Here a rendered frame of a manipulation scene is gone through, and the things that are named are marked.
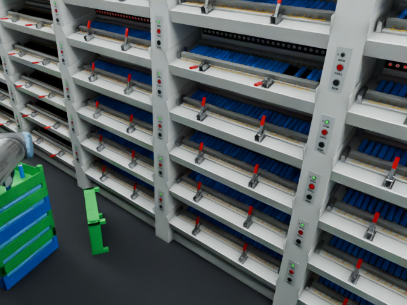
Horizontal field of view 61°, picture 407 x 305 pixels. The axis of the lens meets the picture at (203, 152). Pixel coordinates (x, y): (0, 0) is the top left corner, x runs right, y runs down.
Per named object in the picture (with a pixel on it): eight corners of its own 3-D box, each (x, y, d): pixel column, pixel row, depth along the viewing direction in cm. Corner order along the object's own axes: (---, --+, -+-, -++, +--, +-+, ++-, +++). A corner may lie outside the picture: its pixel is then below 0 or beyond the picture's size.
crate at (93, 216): (92, 255, 171) (108, 252, 173) (87, 223, 161) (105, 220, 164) (87, 218, 195) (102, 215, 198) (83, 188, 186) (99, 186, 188)
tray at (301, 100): (314, 114, 107) (316, 89, 101) (170, 74, 139) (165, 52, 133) (340, 81, 118) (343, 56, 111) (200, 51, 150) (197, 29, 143)
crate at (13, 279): (7, 290, 150) (3, 278, 147) (-25, 274, 157) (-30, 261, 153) (59, 247, 175) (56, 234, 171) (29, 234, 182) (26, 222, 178)
